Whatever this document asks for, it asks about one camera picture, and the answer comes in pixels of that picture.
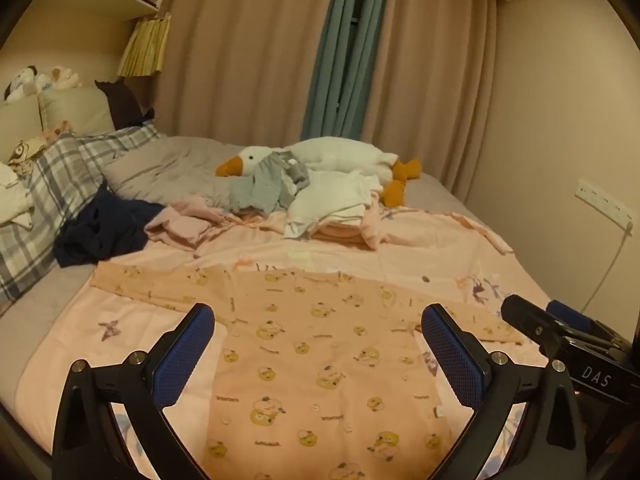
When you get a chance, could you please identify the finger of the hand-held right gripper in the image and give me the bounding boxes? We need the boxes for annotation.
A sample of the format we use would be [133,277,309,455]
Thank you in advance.
[501,295,576,359]
[546,300,629,349]

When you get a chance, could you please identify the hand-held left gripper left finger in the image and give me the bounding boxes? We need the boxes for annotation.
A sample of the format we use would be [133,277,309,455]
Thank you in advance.
[51,303,216,480]

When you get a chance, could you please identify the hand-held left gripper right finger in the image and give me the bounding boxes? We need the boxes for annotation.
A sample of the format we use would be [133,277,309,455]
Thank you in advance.
[421,303,587,480]

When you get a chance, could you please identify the orange cartoon print shirt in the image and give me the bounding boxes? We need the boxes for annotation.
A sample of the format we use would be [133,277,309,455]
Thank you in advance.
[90,262,526,480]

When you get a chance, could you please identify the white printed clothes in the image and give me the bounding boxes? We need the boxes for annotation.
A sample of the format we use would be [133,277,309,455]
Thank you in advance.
[0,162,33,226]

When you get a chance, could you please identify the pink animal print blanket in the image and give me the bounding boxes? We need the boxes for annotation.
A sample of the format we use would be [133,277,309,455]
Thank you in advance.
[12,207,556,480]

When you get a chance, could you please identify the crumpled pink garment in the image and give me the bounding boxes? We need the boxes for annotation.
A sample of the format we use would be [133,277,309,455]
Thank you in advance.
[145,197,241,252]

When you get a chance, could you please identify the navy blue garment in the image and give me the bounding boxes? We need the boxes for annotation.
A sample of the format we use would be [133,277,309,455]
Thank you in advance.
[53,185,166,268]

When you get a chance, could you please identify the small pink folded garment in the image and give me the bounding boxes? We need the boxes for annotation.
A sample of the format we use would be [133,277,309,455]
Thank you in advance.
[360,200,397,251]

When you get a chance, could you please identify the folded peach garment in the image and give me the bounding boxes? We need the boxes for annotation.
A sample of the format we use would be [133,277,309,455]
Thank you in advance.
[312,220,372,250]

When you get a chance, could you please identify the grey garment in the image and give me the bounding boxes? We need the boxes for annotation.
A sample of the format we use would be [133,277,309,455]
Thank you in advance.
[227,152,311,216]

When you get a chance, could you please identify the grey duvet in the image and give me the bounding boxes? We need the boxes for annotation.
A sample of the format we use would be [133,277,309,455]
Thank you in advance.
[102,135,251,211]

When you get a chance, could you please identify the white garment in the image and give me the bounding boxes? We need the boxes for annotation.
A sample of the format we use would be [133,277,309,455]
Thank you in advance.
[284,169,383,238]

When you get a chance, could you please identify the grey plaid pillow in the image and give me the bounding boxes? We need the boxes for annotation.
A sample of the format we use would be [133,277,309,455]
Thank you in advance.
[0,122,161,303]

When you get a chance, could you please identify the white goose plush toy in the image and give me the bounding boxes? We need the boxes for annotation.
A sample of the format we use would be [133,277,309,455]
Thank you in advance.
[215,136,423,208]

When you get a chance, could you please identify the pink floral cloth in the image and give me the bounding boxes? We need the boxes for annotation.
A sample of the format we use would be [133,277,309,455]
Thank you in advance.
[42,120,76,146]

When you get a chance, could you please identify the dark brown cloth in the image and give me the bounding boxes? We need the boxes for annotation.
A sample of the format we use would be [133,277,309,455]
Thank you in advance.
[95,79,156,131]

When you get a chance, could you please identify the owl face plush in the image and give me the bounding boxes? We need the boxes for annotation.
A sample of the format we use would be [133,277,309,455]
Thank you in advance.
[7,135,46,176]

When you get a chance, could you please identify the beige padded headboard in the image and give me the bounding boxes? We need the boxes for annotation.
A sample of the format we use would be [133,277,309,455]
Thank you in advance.
[0,85,117,166]

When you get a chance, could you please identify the beige curtain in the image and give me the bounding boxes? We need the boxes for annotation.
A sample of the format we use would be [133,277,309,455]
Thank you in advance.
[150,0,341,143]
[360,0,501,196]

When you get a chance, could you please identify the cream plush toy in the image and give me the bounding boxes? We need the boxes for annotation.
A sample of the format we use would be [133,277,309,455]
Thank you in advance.
[47,65,83,90]

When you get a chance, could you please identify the yellow pleated fabric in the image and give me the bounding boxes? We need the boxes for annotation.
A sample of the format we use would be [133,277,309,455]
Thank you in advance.
[117,14,172,77]

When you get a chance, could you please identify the black and white plush toy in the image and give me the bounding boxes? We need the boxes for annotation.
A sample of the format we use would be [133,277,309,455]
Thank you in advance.
[5,66,41,103]

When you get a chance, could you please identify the teal curtain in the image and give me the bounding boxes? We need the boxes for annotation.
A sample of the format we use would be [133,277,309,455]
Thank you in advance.
[302,0,396,143]

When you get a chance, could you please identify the white cable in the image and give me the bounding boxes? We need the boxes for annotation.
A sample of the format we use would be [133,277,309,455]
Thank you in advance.
[582,225,633,316]

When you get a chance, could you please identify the white wall socket strip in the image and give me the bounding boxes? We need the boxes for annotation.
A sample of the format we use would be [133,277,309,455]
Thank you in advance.
[575,177,636,236]

